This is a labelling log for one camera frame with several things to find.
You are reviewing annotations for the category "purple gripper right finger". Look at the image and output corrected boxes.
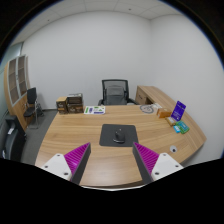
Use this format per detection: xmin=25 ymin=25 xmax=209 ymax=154
xmin=132 ymin=142 xmax=183 ymax=184

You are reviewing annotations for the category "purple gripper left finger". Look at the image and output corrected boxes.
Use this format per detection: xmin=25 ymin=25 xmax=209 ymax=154
xmin=42 ymin=143 xmax=91 ymax=185

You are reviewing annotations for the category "black computer mouse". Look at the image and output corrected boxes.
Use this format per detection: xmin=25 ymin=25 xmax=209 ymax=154
xmin=113 ymin=128 xmax=125 ymax=144

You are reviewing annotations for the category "dark grey mouse pad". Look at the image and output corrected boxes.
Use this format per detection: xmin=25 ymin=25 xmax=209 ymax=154
xmin=99 ymin=124 xmax=138 ymax=147

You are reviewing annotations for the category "wooden desk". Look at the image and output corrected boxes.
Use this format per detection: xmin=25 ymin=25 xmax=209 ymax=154
xmin=35 ymin=105 xmax=206 ymax=188

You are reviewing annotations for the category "blue small packet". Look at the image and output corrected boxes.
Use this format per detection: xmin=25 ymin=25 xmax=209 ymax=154
xmin=173 ymin=125 xmax=180 ymax=133

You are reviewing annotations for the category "green packet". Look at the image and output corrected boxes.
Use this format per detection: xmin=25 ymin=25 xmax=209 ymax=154
xmin=176 ymin=121 xmax=189 ymax=134

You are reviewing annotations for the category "small tan box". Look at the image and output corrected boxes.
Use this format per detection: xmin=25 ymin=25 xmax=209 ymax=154
xmin=165 ymin=117 xmax=176 ymax=126

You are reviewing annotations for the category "orange brown box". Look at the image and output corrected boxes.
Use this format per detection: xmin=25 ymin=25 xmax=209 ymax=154
xmin=157 ymin=108 xmax=172 ymax=118

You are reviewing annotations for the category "white green leaflet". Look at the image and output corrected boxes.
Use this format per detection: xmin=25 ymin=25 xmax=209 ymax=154
xmin=84 ymin=106 xmax=106 ymax=115

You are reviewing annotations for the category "purple standing card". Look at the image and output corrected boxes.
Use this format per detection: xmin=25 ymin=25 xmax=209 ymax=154
xmin=171 ymin=101 xmax=186 ymax=121

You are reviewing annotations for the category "black leather armchair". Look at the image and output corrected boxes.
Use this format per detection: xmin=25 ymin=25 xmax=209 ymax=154
xmin=0 ymin=115 xmax=26 ymax=162

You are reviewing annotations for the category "large dark brown box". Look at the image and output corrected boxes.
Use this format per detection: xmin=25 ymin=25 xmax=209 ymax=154
xmin=67 ymin=93 xmax=83 ymax=113

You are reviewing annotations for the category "small brown box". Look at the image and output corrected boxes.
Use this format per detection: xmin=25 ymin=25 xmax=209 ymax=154
xmin=56 ymin=97 xmax=68 ymax=114

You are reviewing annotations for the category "black visitor chair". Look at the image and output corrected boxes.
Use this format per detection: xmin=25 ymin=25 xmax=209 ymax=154
xmin=23 ymin=87 xmax=43 ymax=120

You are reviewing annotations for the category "wooden side cabinet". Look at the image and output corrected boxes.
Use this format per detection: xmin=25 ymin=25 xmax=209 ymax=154
xmin=135 ymin=85 xmax=176 ymax=110

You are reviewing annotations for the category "black mesh office chair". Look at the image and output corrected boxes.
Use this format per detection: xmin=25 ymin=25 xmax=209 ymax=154
xmin=98 ymin=79 xmax=137 ymax=106

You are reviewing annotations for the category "wooden bookcase with glass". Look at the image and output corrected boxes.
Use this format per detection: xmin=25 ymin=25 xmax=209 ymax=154
xmin=4 ymin=55 xmax=30 ymax=129

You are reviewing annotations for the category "desk cable grommet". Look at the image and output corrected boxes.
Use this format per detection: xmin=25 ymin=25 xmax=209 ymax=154
xmin=170 ymin=145 xmax=178 ymax=153

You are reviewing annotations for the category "coiled cable on plate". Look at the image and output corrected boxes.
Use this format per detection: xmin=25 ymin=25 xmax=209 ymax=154
xmin=139 ymin=104 xmax=156 ymax=115

